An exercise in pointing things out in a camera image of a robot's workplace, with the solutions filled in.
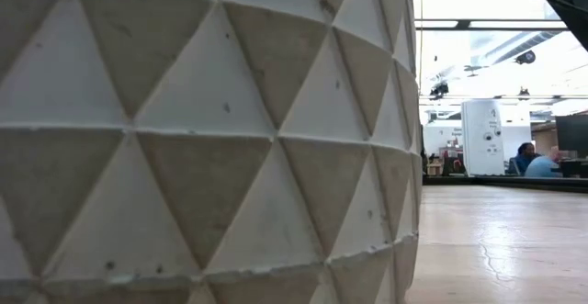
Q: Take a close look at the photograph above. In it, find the white geometric plant pot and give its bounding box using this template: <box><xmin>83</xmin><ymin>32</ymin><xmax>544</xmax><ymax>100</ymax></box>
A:
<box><xmin>0</xmin><ymin>0</ymin><xmax>424</xmax><ymax>304</ymax></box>

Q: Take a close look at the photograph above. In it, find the black monitor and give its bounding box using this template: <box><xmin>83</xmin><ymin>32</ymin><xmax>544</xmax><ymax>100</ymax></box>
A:
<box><xmin>554</xmin><ymin>114</ymin><xmax>588</xmax><ymax>159</ymax></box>

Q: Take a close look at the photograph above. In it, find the person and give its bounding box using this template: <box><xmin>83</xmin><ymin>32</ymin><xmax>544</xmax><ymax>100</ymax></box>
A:
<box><xmin>524</xmin><ymin>146</ymin><xmax>564</xmax><ymax>179</ymax></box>
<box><xmin>507</xmin><ymin>141</ymin><xmax>543</xmax><ymax>176</ymax></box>

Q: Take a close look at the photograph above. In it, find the black aluminium rig frame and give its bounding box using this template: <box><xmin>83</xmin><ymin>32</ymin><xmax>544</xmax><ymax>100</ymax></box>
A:
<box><xmin>422</xmin><ymin>175</ymin><xmax>588</xmax><ymax>194</ymax></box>

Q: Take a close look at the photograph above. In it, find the white pillar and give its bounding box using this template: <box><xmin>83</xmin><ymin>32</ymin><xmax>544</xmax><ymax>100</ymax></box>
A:
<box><xmin>460</xmin><ymin>99</ymin><xmax>507</xmax><ymax>177</ymax></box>

